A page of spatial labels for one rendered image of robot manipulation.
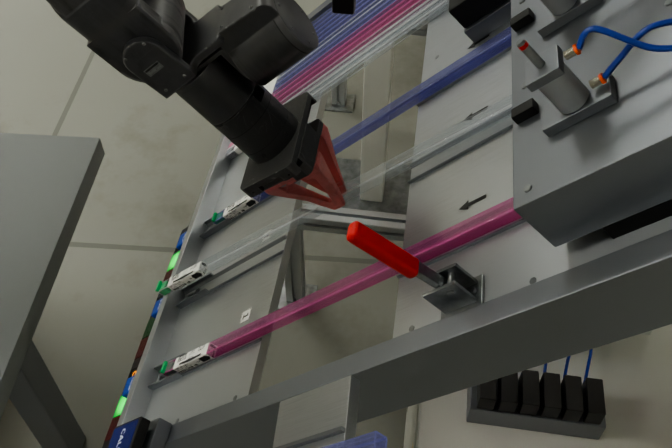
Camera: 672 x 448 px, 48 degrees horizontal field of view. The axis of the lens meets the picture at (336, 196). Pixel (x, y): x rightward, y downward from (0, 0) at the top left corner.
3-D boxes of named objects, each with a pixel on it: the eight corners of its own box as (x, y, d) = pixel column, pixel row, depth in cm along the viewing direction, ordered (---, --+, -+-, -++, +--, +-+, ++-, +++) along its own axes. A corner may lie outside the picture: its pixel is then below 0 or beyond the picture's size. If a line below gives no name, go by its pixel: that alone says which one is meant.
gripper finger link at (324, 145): (370, 166, 77) (310, 107, 72) (363, 220, 72) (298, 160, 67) (320, 190, 81) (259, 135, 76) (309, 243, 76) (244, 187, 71)
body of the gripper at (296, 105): (321, 102, 74) (269, 50, 70) (304, 177, 67) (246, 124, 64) (273, 129, 78) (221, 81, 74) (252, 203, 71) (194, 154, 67)
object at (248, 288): (152, 456, 82) (127, 444, 81) (274, 73, 126) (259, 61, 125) (265, 415, 71) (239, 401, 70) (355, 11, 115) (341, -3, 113)
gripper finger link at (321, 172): (372, 159, 78) (312, 99, 73) (364, 211, 73) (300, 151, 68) (321, 183, 81) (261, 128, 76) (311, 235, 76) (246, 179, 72)
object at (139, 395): (164, 467, 84) (110, 441, 81) (280, 87, 128) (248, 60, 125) (171, 465, 83) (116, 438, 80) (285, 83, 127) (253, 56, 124)
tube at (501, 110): (164, 296, 93) (157, 291, 92) (167, 287, 94) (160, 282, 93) (523, 110, 64) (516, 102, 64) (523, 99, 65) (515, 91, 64)
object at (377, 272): (170, 378, 84) (159, 372, 83) (174, 367, 85) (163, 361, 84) (576, 193, 54) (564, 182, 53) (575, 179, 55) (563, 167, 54)
